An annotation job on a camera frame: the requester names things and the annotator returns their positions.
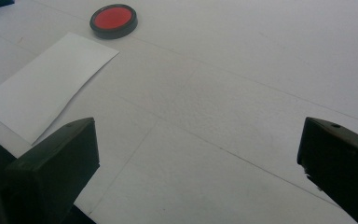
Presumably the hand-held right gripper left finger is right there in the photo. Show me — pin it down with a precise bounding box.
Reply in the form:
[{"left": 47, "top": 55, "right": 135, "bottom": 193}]
[{"left": 0, "top": 117, "right": 101, "bottom": 224}]

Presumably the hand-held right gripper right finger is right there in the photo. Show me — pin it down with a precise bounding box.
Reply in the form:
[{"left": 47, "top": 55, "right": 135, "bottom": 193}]
[{"left": 296, "top": 117, "right": 358, "bottom": 224}]

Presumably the round red ink pad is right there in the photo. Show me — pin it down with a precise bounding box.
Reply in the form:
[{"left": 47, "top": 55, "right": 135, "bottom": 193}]
[{"left": 89, "top": 3, "right": 138, "bottom": 40}]

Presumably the white paper sheet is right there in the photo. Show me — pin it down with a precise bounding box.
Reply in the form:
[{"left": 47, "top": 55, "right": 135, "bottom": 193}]
[{"left": 0, "top": 32, "right": 120, "bottom": 146}]

